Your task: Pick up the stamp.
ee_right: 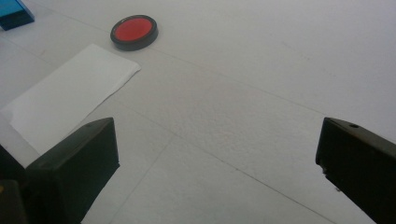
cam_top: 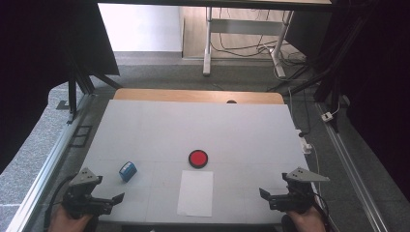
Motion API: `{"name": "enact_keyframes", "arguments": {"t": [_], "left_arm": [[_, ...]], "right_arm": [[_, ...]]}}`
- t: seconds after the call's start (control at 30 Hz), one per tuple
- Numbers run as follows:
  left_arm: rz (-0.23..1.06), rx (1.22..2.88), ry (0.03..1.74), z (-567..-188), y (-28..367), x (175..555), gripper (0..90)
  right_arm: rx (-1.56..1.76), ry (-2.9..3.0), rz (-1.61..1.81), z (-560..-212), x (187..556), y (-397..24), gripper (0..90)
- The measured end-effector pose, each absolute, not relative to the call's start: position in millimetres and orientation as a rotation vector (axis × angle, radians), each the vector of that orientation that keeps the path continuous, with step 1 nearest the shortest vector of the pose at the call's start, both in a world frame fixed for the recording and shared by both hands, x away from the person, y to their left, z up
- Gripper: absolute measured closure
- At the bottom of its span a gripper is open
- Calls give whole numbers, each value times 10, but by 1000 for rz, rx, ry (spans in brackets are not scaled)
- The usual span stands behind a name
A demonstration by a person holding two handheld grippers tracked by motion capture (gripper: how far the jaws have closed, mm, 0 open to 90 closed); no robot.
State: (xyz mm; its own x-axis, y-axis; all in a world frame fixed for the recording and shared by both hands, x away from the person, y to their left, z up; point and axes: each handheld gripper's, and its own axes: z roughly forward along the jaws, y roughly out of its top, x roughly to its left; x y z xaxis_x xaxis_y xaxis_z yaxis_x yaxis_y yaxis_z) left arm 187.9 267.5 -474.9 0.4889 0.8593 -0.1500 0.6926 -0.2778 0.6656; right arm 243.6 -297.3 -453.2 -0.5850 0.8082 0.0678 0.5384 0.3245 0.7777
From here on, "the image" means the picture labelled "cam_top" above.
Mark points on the person's left hand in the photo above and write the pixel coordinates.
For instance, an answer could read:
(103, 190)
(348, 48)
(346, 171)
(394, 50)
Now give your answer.
(69, 223)

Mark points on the black floor bracket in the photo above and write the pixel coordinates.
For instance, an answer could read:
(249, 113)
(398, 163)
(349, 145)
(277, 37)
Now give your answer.
(80, 135)

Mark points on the person's right hand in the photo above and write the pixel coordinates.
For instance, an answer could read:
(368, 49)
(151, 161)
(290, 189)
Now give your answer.
(306, 221)

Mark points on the aluminium rail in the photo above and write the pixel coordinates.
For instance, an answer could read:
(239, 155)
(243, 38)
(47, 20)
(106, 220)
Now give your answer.
(45, 167)
(351, 167)

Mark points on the black curtain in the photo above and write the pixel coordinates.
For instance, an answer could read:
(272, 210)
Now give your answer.
(38, 64)
(380, 80)

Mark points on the white plug adapter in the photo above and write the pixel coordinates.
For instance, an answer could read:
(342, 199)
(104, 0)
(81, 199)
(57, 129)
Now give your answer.
(327, 116)

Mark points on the white desk frame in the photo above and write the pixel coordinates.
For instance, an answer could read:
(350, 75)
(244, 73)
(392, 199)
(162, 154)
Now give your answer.
(245, 27)

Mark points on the white power strip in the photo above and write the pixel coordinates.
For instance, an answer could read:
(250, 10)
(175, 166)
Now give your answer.
(304, 143)

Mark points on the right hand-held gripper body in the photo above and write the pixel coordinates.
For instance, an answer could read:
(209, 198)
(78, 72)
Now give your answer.
(296, 193)

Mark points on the black metal stand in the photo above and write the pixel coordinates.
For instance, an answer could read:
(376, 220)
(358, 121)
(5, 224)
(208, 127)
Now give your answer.
(72, 96)

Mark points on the blue stamp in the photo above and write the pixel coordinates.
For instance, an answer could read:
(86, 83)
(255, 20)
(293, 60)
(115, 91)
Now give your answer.
(128, 171)

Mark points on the red ink pad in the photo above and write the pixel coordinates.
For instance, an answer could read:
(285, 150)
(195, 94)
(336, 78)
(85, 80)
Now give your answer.
(198, 159)

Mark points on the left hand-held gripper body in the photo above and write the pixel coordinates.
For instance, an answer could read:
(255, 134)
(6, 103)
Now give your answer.
(84, 193)

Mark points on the white paper sheet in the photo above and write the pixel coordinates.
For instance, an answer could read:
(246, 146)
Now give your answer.
(195, 193)

